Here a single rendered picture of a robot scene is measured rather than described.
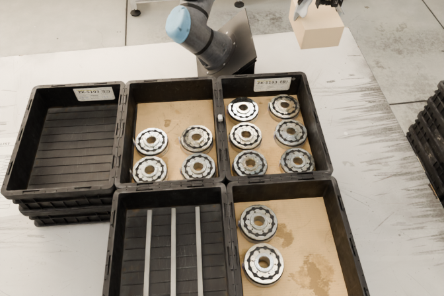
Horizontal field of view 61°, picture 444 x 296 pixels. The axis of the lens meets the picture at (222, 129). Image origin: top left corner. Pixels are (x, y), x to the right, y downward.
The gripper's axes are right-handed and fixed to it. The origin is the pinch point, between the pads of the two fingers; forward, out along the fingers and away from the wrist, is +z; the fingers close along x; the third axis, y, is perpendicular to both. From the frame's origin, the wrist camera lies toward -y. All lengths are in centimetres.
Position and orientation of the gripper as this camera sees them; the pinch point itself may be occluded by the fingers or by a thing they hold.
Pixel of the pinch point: (316, 17)
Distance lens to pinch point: 124.7
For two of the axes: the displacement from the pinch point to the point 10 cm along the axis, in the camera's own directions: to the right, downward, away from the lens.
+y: 1.3, 8.0, -5.9
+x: 9.9, -1.0, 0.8
